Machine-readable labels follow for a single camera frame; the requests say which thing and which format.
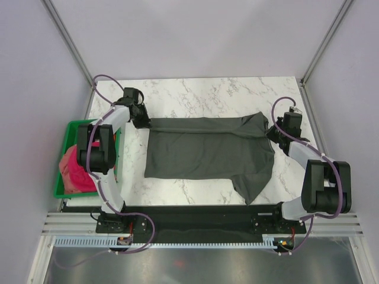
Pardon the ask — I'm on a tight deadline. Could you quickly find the dark grey t shirt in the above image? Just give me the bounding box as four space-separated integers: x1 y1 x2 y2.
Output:
144 112 275 205

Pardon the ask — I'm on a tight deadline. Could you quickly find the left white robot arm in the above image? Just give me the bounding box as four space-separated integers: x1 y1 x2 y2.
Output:
76 98 150 233

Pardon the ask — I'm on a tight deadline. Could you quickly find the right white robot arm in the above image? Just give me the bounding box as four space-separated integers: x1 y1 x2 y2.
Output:
266 123 352 233

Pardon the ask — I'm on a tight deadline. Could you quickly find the green plastic bin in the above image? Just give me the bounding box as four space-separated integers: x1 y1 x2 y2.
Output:
53 119 122 199

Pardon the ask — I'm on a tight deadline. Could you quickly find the pink t shirt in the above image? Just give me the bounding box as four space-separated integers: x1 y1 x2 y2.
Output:
59 145 97 195

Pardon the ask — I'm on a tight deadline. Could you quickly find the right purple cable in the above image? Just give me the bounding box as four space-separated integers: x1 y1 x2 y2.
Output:
271 96 350 257

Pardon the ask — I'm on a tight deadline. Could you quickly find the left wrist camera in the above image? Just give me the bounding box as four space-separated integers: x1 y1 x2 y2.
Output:
123 87 144 107

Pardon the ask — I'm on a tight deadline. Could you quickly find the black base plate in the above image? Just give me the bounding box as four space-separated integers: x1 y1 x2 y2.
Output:
96 205 306 243

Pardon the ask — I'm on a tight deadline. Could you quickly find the left aluminium frame post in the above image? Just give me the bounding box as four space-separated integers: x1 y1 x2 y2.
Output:
41 0 92 86

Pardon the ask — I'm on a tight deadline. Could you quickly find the aluminium frame post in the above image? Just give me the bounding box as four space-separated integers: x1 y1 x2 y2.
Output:
299 0 355 88
41 0 92 86

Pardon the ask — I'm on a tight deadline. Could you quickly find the white slotted cable duct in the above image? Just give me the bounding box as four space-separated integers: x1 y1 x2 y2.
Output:
54 235 277 249

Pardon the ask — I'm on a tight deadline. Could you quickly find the right aluminium frame post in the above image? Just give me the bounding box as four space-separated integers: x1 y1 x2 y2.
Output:
299 0 355 88

